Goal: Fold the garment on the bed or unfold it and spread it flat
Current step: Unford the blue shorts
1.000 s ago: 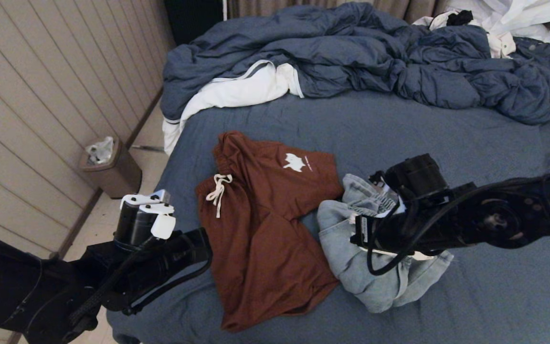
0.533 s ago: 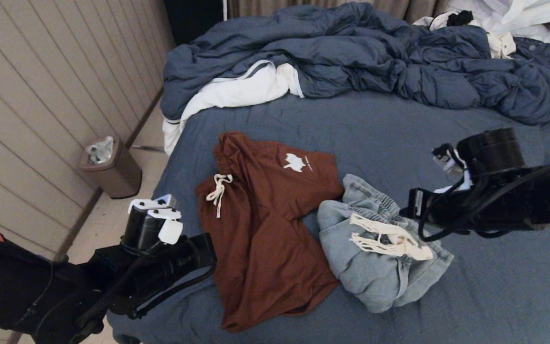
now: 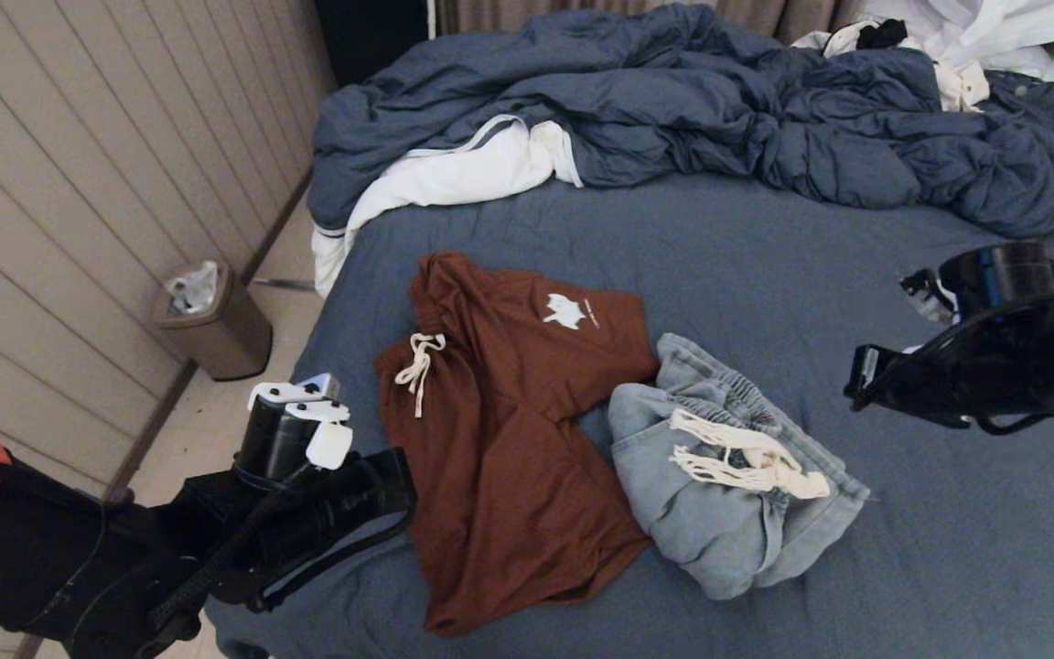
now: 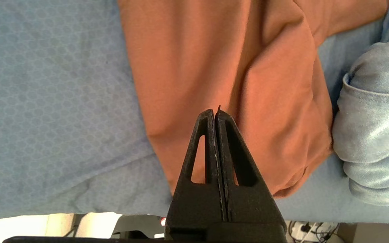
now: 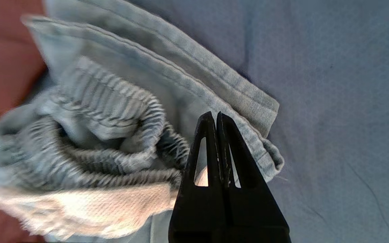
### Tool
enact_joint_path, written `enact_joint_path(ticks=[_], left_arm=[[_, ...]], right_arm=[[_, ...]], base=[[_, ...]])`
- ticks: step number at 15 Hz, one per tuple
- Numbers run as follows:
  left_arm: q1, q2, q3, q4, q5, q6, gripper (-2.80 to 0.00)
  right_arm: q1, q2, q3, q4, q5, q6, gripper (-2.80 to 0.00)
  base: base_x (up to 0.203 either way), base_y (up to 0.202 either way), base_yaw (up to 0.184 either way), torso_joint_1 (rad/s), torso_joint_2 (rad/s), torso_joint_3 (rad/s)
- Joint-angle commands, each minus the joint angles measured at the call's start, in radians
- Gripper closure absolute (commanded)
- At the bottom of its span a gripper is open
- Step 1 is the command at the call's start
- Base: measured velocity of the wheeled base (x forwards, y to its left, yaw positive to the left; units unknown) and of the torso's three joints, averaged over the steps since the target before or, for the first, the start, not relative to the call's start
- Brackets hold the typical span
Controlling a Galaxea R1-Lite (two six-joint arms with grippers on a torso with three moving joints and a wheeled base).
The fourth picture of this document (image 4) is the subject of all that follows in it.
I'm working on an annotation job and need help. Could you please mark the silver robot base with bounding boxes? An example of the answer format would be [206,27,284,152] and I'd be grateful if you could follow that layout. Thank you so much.
[111,214,168,239]

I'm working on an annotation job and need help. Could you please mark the rust brown shorts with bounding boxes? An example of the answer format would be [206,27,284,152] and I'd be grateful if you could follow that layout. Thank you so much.
[118,0,389,199]

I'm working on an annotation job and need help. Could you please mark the light blue denim jeans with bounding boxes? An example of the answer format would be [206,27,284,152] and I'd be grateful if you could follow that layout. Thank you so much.
[332,0,389,207]

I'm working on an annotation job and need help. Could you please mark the white power strip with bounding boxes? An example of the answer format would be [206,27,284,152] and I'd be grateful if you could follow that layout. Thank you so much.
[291,222,330,241]

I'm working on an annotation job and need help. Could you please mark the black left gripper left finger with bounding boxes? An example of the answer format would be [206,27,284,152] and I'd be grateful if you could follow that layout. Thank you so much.
[165,109,228,243]

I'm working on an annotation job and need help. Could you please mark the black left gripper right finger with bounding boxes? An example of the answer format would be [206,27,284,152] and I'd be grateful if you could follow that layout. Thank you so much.
[215,106,288,243]

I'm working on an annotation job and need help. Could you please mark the blue bed sheet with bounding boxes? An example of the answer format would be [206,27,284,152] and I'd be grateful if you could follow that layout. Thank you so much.
[0,0,389,226]

